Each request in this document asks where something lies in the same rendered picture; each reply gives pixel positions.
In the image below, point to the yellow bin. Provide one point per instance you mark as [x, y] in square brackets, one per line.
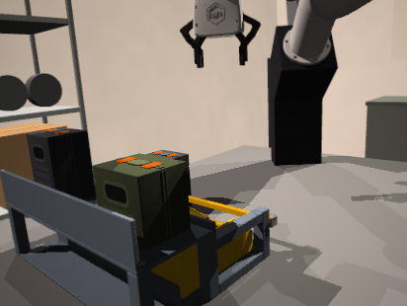
[183, 269]

